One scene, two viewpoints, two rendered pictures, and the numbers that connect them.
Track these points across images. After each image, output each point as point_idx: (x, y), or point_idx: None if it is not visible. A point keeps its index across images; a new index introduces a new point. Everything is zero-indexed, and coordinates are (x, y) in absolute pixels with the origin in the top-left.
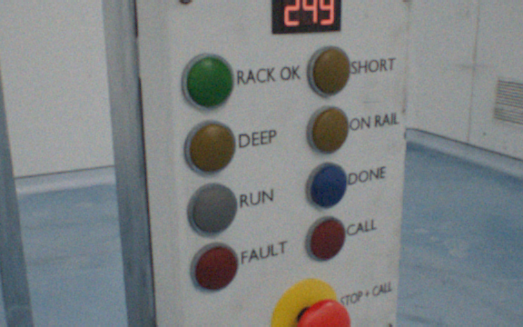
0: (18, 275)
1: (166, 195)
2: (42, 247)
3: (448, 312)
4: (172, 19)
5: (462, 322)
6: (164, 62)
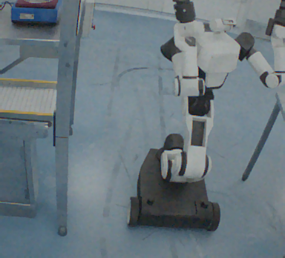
0: None
1: (89, 18)
2: None
3: (1, 47)
4: (93, 5)
5: (7, 48)
6: (92, 8)
